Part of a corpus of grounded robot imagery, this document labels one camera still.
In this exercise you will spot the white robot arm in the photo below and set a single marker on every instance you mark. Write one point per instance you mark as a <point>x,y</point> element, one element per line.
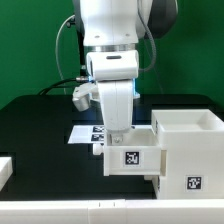
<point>111,30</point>

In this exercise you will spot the white left barrier block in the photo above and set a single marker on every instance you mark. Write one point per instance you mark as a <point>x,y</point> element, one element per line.
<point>6,170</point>

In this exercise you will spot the white marker base plate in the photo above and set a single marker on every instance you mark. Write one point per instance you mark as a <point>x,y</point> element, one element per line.
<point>82,134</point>

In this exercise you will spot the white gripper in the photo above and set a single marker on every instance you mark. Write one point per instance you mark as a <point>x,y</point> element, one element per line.
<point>116,102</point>

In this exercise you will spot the white drawer box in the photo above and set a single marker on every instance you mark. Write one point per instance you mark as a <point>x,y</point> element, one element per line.
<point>139,153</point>
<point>155,180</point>

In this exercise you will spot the black camera on stand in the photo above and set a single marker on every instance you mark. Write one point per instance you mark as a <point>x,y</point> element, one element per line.
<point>77,22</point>

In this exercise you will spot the white drawer cabinet frame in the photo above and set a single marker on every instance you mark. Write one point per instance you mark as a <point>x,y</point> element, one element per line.
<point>192,143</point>

